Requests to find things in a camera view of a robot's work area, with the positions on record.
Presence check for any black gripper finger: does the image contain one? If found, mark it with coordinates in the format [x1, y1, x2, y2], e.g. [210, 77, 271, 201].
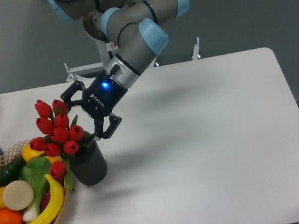
[60, 80, 86, 110]
[89, 112, 125, 141]

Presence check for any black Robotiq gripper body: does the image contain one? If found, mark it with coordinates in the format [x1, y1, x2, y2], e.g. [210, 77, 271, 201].
[80, 71, 128, 119]

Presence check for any red tulip bouquet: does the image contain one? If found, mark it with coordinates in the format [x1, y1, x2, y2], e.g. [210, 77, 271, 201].
[29, 99, 91, 191]

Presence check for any dark grey ribbed vase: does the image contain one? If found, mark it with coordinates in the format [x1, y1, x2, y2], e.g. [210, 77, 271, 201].
[69, 140, 107, 186]

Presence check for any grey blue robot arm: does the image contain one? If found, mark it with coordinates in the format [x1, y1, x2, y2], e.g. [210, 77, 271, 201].
[47, 0, 190, 140]

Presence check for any yellow squash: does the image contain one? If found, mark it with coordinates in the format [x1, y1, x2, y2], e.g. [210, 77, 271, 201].
[21, 144, 62, 163]

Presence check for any dark red vegetable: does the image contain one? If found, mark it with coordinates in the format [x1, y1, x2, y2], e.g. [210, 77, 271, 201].
[41, 176, 64, 211]

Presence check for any green bok choy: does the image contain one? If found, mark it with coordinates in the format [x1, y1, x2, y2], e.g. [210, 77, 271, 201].
[19, 156, 51, 224]

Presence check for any green cucumber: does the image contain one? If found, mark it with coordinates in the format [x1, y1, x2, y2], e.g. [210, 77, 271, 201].
[0, 156, 26, 188]

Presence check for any yellow banana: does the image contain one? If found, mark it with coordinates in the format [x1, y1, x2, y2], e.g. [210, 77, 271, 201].
[29, 174, 64, 224]

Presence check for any beige round disc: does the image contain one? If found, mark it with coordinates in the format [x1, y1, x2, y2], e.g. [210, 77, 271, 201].
[2, 180, 34, 210]

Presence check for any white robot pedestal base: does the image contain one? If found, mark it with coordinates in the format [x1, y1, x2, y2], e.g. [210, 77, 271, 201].
[56, 0, 204, 84]

